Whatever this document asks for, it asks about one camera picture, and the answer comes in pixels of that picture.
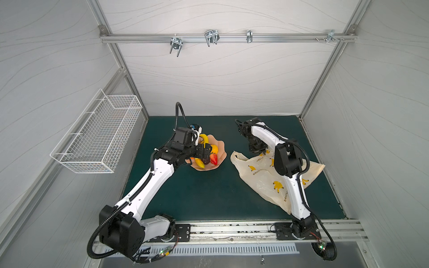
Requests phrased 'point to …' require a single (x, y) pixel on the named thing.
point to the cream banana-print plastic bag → (260, 170)
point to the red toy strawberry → (214, 158)
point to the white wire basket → (95, 142)
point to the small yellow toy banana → (200, 162)
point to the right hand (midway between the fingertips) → (264, 149)
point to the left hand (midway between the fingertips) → (206, 144)
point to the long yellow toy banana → (205, 139)
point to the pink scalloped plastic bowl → (220, 152)
